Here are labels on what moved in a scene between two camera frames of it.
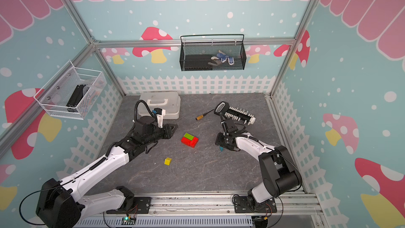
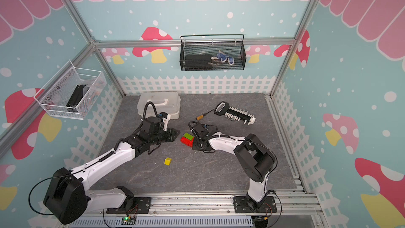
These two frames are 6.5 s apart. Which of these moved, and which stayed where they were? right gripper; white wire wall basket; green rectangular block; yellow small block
Moved: right gripper
Stayed: green rectangular block; white wire wall basket; yellow small block
